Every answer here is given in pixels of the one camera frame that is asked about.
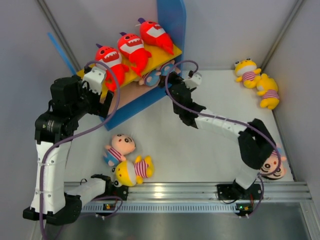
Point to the blue yellow toy shelf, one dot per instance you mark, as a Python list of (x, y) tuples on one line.
[(134, 98)]

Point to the yellow frog plush back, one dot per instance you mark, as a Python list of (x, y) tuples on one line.
[(247, 73)]

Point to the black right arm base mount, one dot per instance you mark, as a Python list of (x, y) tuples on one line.
[(226, 192)]

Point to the red shark plush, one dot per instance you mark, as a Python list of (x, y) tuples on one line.
[(113, 59), (154, 34)]

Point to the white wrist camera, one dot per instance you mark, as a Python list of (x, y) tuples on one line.
[(194, 81), (95, 79)]

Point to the yellow frog plush face down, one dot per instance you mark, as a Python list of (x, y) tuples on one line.
[(267, 89)]

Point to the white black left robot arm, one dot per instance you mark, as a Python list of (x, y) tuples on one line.
[(71, 99)]

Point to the yellow frog plush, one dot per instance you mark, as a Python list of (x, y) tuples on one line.
[(247, 73), (129, 173)]

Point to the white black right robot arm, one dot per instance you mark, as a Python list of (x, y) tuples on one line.
[(253, 138)]

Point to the white slotted cable duct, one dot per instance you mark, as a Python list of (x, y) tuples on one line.
[(175, 207)]

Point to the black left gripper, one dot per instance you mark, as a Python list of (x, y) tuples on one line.
[(98, 109)]

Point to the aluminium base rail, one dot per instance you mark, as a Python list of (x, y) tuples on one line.
[(211, 191)]

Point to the yellow frog plush front left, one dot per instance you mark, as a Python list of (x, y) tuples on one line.
[(129, 173)]

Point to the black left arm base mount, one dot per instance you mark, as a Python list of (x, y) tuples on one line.
[(112, 190)]

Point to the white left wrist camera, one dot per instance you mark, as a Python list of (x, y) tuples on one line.
[(95, 79)]

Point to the red shark plush mouth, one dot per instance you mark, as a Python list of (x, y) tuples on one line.
[(132, 47)]

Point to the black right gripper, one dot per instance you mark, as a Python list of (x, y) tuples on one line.
[(174, 78)]

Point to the boy doll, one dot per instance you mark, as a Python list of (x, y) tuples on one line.
[(271, 164), (150, 79), (165, 68), (120, 146)]

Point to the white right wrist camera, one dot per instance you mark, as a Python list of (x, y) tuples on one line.
[(194, 81)]

